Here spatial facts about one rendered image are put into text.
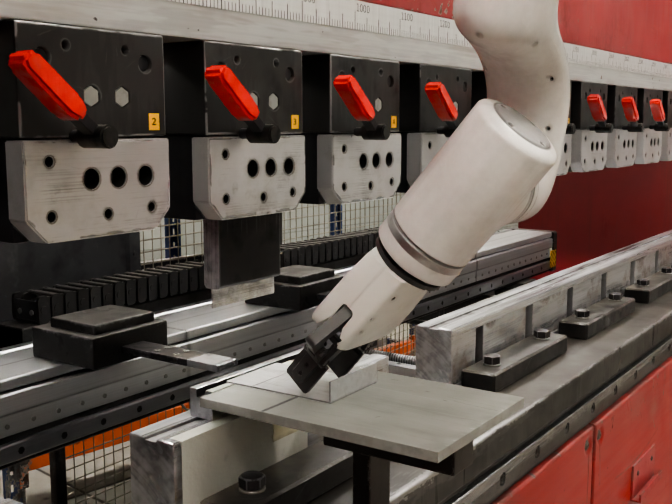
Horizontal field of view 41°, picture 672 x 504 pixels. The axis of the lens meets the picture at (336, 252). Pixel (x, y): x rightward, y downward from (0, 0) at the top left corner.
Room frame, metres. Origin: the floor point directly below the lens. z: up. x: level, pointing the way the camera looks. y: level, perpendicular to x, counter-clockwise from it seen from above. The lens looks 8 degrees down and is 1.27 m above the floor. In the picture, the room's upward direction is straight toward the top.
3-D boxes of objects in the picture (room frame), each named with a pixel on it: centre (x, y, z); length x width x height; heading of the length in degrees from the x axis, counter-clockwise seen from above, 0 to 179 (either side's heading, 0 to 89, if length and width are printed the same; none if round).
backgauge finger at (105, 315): (1.04, 0.23, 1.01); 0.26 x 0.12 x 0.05; 56
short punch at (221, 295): (0.94, 0.10, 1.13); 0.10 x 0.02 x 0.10; 146
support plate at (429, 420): (0.85, -0.03, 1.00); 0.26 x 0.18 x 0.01; 56
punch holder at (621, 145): (1.91, -0.57, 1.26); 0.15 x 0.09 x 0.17; 146
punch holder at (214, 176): (0.91, 0.11, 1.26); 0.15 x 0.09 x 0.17; 146
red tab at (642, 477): (1.69, -0.61, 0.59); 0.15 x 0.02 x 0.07; 146
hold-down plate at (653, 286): (2.06, -0.74, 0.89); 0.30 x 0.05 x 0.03; 146
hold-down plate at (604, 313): (1.73, -0.52, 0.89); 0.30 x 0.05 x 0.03; 146
